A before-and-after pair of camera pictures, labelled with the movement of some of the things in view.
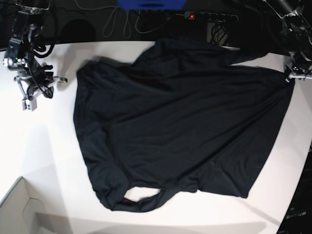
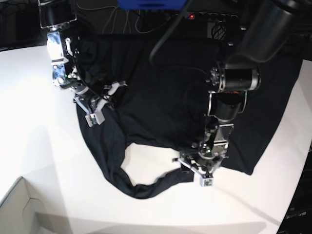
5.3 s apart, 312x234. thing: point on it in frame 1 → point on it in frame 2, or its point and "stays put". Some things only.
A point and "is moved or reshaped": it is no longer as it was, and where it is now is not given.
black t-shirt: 186,114 is moved or reshaped
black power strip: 215,16 stays put
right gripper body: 297,72 → 206,161
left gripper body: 43,83 → 92,103
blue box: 151,5 stays put
